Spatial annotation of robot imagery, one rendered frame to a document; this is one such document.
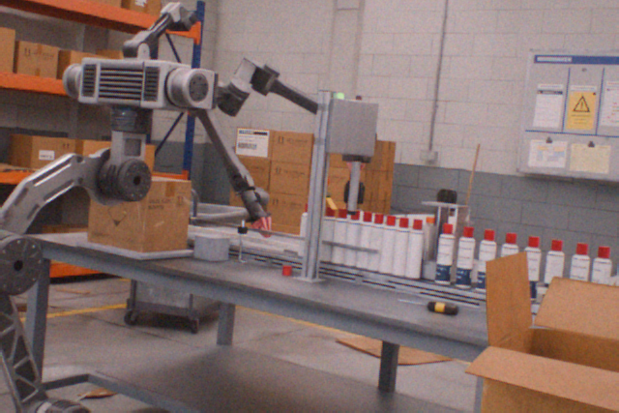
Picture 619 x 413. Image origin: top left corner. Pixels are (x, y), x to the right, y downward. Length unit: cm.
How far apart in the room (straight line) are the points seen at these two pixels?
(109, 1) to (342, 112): 458
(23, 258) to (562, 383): 176
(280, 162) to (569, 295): 533
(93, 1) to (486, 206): 369
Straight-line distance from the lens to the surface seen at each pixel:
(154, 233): 327
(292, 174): 681
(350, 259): 312
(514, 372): 128
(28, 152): 698
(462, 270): 290
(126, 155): 293
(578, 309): 166
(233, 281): 288
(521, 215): 752
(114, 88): 292
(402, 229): 300
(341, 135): 299
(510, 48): 767
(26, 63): 688
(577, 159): 724
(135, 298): 582
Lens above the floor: 131
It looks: 3 degrees down
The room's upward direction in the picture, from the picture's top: 5 degrees clockwise
